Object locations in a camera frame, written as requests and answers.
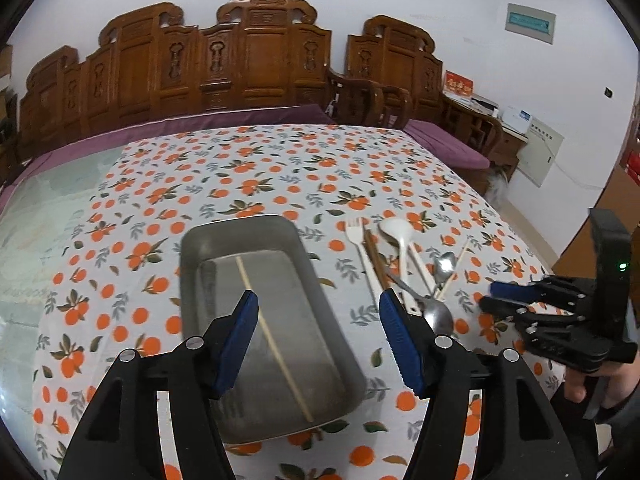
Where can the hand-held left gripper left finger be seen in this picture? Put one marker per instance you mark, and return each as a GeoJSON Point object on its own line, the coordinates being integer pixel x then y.
{"type": "Point", "coordinates": [235, 340]}

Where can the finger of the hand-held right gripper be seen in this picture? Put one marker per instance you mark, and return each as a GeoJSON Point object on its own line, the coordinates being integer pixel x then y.
{"type": "Point", "coordinates": [505, 290]}
{"type": "Point", "coordinates": [500, 307]}

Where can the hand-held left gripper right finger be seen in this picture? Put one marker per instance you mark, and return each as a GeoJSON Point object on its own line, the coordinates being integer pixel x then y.
{"type": "Point", "coordinates": [400, 335]}

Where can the large metal spoon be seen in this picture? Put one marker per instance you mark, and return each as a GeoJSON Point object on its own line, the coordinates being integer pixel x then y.
{"type": "Point", "coordinates": [439, 316]}

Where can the rectangular metal tray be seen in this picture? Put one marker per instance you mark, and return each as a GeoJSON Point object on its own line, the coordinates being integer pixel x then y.
{"type": "Point", "coordinates": [280, 310]}

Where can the white plastic fork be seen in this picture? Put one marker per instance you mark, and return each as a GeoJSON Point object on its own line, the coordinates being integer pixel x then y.
{"type": "Point", "coordinates": [364, 255]}

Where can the large white ladle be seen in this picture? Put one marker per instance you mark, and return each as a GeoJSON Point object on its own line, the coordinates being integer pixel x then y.
{"type": "Point", "coordinates": [396, 232]}

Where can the person's right hand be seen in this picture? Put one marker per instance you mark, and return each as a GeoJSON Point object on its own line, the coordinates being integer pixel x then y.
{"type": "Point", "coordinates": [575, 385]}

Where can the brown wooden board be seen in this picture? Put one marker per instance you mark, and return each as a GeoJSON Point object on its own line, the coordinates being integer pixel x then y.
{"type": "Point", "coordinates": [580, 240]}

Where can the small metal spoon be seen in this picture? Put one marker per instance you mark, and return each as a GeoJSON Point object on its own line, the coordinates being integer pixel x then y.
{"type": "Point", "coordinates": [445, 263]}

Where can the brown wooden chopstick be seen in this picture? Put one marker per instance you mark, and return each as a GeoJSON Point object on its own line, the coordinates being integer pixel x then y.
{"type": "Point", "coordinates": [375, 255]}
{"type": "Point", "coordinates": [381, 265]}

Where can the white fluffy bundle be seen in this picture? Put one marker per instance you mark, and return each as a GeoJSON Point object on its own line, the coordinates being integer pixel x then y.
{"type": "Point", "coordinates": [497, 187]}

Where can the wooden side table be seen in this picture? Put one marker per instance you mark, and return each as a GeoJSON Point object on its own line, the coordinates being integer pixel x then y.
{"type": "Point", "coordinates": [505, 145]}

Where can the purple armchair cushion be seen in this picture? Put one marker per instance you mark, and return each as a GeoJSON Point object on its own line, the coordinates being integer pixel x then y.
{"type": "Point", "coordinates": [450, 145]}

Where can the orange print tablecloth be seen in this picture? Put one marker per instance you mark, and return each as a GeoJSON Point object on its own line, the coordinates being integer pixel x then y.
{"type": "Point", "coordinates": [250, 180]}

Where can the white box with blue label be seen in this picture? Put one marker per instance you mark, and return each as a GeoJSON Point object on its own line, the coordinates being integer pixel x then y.
{"type": "Point", "coordinates": [515, 119]}

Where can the red desk calendar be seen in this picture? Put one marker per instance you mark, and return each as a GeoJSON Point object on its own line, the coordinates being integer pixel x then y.
{"type": "Point", "coordinates": [457, 84]}

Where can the long purple bench cushion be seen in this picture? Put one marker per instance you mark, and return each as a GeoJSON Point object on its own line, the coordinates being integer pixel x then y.
{"type": "Point", "coordinates": [150, 127]}

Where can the carved wooden armchair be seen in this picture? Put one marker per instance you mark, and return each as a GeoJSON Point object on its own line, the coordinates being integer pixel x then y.
{"type": "Point", "coordinates": [400, 60]}

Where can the carved wooden bench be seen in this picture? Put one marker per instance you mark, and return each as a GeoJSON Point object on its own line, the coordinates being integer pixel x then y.
{"type": "Point", "coordinates": [200, 70]}

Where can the white wall panel box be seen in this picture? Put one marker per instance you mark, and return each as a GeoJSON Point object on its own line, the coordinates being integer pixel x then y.
{"type": "Point", "coordinates": [542, 150]}

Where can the green window wall box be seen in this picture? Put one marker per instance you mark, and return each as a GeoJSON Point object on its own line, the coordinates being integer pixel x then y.
{"type": "Point", "coordinates": [530, 22]}

